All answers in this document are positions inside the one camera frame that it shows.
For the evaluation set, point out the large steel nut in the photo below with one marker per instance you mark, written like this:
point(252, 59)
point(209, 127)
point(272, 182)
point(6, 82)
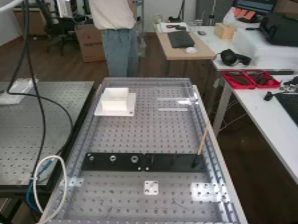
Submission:
point(133, 159)

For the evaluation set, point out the medium steel nut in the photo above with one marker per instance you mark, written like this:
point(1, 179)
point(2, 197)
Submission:
point(111, 159)

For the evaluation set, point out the clear box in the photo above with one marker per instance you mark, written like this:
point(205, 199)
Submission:
point(146, 133)

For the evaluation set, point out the small white box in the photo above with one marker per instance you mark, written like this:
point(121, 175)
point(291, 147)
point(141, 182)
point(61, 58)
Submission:
point(115, 100)

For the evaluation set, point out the thin stick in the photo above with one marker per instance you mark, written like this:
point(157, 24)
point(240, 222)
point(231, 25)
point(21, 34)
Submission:
point(202, 143)

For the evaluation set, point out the black plate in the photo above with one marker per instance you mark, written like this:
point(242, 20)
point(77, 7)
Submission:
point(173, 163)

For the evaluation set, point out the wooden desk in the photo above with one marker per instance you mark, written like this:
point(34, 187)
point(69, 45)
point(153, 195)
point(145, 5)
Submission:
point(183, 53)

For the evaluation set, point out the white mouse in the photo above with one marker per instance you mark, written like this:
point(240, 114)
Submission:
point(190, 50)

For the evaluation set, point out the red tray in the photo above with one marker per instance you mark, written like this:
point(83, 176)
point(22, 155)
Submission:
point(264, 79)
point(238, 80)

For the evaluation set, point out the person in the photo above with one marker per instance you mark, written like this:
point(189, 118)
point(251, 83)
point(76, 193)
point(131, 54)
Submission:
point(118, 40)

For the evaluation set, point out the black flat case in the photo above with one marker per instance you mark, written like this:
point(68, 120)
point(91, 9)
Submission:
point(181, 39)

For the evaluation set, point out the cardboard box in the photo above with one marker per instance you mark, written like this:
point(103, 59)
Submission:
point(90, 45)

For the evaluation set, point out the black headphones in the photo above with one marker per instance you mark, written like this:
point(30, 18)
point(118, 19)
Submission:
point(231, 57)

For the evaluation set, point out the white desk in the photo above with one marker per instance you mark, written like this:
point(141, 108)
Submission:
point(266, 116)
point(274, 58)

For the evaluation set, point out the small wooden box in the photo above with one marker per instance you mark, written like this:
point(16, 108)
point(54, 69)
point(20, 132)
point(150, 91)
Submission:
point(223, 31)

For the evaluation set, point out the white plastic wrap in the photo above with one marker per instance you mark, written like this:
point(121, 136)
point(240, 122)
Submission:
point(17, 90)

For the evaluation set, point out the black keyboard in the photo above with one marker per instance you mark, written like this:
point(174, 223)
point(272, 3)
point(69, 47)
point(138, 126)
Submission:
point(290, 106)

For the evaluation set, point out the black office chair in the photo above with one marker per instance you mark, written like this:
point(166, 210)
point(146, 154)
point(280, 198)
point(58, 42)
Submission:
point(60, 28)

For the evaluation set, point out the black bag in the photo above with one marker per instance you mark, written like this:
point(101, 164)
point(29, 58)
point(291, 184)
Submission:
point(280, 30)

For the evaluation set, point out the dark screen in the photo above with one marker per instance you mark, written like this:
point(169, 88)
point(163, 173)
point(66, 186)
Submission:
point(254, 5)

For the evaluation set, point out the small white bracket plate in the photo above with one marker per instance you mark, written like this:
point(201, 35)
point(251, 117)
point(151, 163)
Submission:
point(150, 188)

